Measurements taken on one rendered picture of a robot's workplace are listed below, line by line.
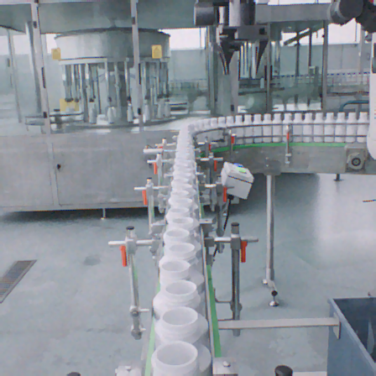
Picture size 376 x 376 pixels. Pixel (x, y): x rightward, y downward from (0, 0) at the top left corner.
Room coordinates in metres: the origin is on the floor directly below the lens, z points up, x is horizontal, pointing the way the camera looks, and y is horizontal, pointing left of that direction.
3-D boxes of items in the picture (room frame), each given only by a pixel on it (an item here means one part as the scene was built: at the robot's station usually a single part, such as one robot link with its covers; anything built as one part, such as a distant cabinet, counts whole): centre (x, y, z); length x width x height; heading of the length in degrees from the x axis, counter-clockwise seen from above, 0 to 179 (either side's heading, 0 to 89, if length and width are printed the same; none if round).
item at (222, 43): (1.03, -0.11, 1.44); 0.07 x 0.07 x 0.09; 89
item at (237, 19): (1.03, -0.13, 1.51); 0.10 x 0.07 x 0.07; 89
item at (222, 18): (1.48, -0.13, 1.57); 0.07 x 0.06 x 0.07; 92
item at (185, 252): (0.56, 0.01, 1.08); 0.06 x 0.06 x 0.17
